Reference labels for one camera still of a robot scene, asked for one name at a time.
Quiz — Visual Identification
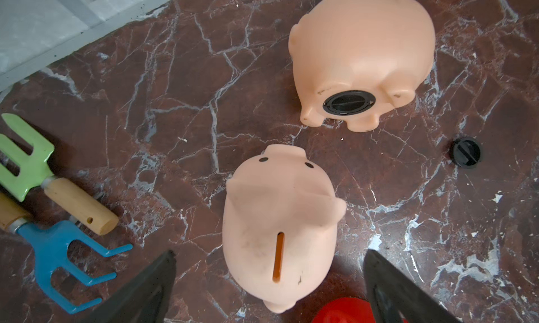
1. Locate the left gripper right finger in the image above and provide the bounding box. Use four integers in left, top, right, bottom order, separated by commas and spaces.
363, 249, 460, 323

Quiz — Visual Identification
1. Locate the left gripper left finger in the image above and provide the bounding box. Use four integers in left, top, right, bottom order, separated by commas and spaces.
82, 250, 176, 322

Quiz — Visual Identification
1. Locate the red piggy bank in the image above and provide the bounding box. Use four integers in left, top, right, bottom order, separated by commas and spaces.
312, 297, 376, 323

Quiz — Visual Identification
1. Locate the pink piggy bank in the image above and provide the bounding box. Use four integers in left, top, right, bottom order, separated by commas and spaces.
222, 144, 347, 313

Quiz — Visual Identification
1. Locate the blue toy garden fork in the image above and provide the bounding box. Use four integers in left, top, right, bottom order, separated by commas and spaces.
1, 194, 133, 314

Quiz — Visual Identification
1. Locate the green toy garden rake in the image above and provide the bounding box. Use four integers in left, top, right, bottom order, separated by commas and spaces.
1, 113, 119, 235

